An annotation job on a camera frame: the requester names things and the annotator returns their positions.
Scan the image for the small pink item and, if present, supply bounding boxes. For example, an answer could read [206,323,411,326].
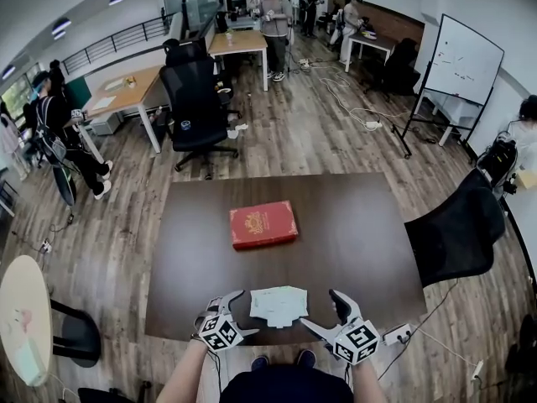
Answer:
[12,308,34,331]

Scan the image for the wooden desk white legs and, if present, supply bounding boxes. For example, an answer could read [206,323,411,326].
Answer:
[77,63,173,163]
[208,29,269,92]

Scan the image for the person's right forearm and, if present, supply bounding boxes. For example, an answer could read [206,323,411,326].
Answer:
[347,361,381,403]

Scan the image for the black metal railing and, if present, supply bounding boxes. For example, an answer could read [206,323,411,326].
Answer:
[62,13,177,75]

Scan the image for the person's dark blue shirt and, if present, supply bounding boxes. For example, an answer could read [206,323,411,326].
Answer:
[220,365,356,403]

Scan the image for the whiteboard on black stand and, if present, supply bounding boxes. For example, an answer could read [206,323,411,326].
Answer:
[392,13,505,159]

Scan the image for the round beige table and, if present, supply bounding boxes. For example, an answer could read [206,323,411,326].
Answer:
[0,254,54,388]

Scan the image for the red book-shaped box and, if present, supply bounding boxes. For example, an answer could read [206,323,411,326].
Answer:
[229,200,300,251]

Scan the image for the black backpack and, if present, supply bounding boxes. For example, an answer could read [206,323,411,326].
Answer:
[477,131,519,184]

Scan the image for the black high-back office chair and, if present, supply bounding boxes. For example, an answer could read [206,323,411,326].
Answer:
[159,55,240,180]

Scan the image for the black round stool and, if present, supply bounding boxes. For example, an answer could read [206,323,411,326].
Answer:
[50,298,102,369]

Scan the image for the pale green box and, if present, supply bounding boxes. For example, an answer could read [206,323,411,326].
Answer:
[12,338,47,385]

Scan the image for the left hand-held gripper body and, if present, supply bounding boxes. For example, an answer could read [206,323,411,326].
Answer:
[198,296,246,353]

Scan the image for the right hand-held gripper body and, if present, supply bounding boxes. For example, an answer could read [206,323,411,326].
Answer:
[323,317,382,367]

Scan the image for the black mesh office chair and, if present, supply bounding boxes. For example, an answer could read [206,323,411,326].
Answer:
[403,168,507,289]

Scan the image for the dark-top desk white legs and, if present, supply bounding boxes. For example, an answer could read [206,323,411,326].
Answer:
[344,31,398,73]

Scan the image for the person's left forearm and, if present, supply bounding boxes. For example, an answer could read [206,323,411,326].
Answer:
[155,338,211,403]

